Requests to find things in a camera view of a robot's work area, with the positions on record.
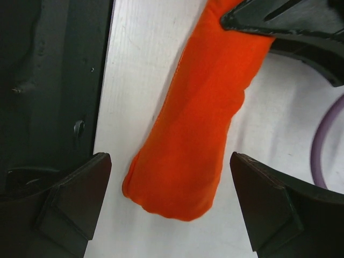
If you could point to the orange t shirt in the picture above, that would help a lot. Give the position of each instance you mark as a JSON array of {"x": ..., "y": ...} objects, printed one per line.
[{"x": 176, "y": 172}]

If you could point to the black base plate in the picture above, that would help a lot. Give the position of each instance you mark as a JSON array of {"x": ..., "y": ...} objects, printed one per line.
[{"x": 52, "y": 66}]

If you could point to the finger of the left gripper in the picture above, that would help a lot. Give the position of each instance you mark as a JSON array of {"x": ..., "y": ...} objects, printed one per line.
[{"x": 310, "y": 31}]

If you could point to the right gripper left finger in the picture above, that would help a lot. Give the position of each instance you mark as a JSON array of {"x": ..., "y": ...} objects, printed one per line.
[{"x": 49, "y": 213}]

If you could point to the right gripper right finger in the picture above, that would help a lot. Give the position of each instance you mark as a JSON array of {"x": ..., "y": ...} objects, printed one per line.
[{"x": 285, "y": 216}]

